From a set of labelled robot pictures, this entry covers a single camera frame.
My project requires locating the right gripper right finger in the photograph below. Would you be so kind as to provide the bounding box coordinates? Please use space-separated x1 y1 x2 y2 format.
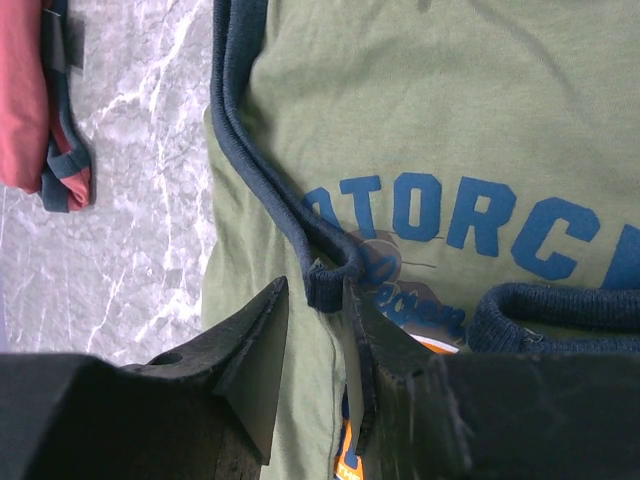
341 278 460 479

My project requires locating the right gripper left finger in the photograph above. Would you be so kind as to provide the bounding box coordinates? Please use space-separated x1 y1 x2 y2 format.
125 276 289 465

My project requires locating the olive green graphic tank top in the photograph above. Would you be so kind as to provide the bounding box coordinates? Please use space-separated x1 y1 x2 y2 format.
202 1 639 479

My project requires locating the folded red tank top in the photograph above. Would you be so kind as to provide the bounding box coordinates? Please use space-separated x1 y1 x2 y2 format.
1 1 92 213

